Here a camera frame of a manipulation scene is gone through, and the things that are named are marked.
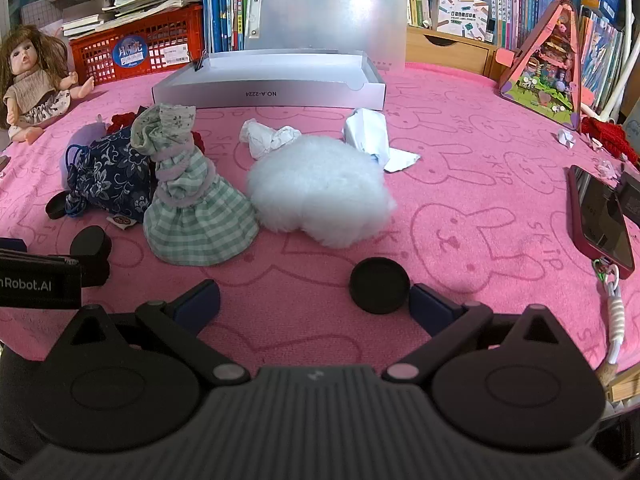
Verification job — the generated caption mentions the row of shelved books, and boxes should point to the row of shelved books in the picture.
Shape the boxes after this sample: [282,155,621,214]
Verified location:
[380,0,571,51]

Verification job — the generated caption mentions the white plastic tubes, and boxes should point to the white plastic tubes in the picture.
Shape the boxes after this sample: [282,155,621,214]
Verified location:
[597,0,640,121]

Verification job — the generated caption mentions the white tissue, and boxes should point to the white tissue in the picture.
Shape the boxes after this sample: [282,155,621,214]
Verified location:
[239,118,302,161]

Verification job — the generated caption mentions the blue floral fabric pouch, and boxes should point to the blue floral fabric pouch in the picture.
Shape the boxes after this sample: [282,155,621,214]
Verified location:
[65,125,153,222]

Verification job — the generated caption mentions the black round lid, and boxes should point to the black round lid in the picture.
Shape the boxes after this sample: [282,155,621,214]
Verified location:
[45,191,76,220]
[349,257,411,315]

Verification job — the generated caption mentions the purple fluffy ball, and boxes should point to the purple fluffy ball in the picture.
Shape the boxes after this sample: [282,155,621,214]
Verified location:
[60,129,108,171]

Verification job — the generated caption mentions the brown-haired baby doll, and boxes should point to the brown-haired baby doll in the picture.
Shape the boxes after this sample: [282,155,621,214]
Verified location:
[0,26,96,145]

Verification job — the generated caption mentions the red plastic crate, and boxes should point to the red plastic crate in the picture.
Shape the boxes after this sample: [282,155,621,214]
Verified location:
[69,2,205,86]

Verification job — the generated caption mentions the leaning picture books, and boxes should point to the leaning picture books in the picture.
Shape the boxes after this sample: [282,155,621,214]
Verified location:
[575,7,626,111]

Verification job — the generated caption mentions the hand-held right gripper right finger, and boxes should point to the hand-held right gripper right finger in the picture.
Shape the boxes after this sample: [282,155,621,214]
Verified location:
[382,282,576,382]

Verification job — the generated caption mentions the red-cased smartphone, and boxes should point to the red-cased smartphone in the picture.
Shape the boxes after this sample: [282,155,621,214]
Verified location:
[566,164,636,272]

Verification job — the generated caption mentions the wooden drawer organizer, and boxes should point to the wooden drawer organizer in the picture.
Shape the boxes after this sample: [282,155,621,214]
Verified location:
[405,25,518,81]

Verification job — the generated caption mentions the red knitted piece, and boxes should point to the red knitted piece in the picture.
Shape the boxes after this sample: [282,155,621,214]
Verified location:
[580,116,640,166]

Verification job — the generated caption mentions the pink bunny-print blanket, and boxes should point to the pink bunny-print blanket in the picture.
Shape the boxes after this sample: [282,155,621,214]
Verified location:
[0,60,640,376]

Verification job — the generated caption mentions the white printed carton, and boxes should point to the white printed carton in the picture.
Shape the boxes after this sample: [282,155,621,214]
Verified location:
[434,0,490,43]

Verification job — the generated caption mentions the row of blue thin books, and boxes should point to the row of blue thin books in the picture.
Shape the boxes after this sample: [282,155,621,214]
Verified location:
[201,0,266,53]

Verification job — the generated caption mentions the white phone strap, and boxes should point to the white phone strap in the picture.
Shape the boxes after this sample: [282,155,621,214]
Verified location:
[592,259,626,366]

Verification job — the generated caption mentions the pink triangular miniature house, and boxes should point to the pink triangular miniature house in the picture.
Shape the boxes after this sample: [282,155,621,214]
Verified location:
[499,0,583,132]

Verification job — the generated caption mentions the white fluffy plush ball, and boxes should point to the white fluffy plush ball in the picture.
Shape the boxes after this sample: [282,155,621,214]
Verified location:
[247,135,398,248]

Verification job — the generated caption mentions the green checked doll dress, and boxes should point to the green checked doll dress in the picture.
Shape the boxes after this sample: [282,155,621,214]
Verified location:
[130,103,260,266]

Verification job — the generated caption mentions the white paper sheet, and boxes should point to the white paper sheet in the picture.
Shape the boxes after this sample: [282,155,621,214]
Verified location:
[342,107,422,173]

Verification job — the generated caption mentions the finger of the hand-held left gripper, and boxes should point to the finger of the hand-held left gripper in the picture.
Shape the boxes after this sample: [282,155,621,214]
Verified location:
[69,226,112,288]

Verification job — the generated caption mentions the translucent plastic board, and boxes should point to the translucent plastic board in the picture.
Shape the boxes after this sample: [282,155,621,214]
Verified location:
[243,0,408,73]

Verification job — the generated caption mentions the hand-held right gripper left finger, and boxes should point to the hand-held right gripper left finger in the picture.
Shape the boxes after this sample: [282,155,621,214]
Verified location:
[50,280,251,386]

